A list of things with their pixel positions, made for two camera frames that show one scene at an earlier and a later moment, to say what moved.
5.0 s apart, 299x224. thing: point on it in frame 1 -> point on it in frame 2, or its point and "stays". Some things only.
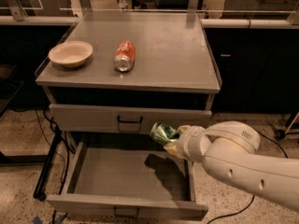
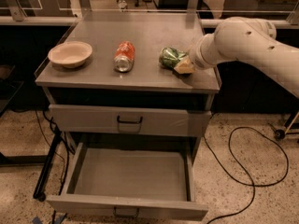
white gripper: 186,141 -> 196,59
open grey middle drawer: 132,179 stays
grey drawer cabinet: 107,79 stays
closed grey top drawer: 122,119 stays
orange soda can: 124,56 stays
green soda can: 162,133 -> 168,57
